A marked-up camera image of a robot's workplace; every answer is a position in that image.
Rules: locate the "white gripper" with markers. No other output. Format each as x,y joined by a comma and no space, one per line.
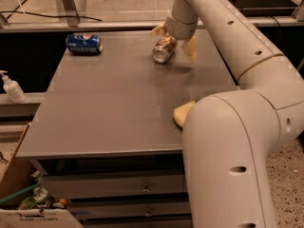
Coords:
178,28

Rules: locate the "orange soda can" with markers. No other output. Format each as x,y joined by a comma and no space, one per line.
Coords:
164,49

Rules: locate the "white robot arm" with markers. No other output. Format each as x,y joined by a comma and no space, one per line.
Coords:
227,136

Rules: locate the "blue soda can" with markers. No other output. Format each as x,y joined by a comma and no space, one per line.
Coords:
84,44

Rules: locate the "yellow sponge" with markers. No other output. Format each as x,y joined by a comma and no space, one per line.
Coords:
181,112

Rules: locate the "grey drawer cabinet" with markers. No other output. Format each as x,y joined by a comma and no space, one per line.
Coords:
104,138

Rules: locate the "white pump bottle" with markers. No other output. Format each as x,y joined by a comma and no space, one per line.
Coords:
12,88

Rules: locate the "cardboard box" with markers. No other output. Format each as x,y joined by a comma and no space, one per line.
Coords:
14,173

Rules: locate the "white printed box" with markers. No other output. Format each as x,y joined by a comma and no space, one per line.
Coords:
39,219

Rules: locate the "metal frame rail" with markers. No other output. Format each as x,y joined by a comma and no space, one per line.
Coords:
277,21

